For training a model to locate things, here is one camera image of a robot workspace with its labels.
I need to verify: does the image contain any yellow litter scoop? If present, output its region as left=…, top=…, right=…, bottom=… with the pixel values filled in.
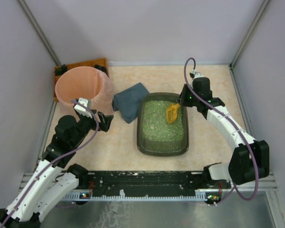
left=166, top=103, right=180, bottom=124

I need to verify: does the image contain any bin with pink bag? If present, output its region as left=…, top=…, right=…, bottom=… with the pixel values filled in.
left=55, top=66, right=114, bottom=115

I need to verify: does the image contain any dark green litter box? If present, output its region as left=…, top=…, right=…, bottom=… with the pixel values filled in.
left=137, top=92, right=189, bottom=157

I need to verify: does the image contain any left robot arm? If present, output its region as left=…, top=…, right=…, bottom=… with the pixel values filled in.
left=0, top=110, right=114, bottom=228

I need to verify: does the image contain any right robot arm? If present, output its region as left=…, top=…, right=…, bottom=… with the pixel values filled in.
left=178, top=73, right=269, bottom=185

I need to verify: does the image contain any grey-blue cloth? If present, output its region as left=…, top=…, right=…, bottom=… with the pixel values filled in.
left=112, top=83, right=149, bottom=124

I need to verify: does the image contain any orange wooden tray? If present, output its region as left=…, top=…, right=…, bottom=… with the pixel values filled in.
left=53, top=58, right=110, bottom=103

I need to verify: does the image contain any black object in tray corner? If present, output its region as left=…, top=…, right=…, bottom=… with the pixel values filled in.
left=55, top=64, right=68, bottom=76

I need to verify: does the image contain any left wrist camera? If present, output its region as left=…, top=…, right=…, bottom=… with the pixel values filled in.
left=71, top=97, right=95, bottom=119

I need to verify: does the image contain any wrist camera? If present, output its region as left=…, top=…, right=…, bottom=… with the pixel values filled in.
left=190, top=71, right=204, bottom=80
left=71, top=97, right=95, bottom=119

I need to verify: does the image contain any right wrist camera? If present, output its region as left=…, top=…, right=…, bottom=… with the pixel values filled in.
left=190, top=71, right=204, bottom=80

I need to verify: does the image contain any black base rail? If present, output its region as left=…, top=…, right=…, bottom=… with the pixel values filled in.
left=63, top=171, right=233, bottom=203

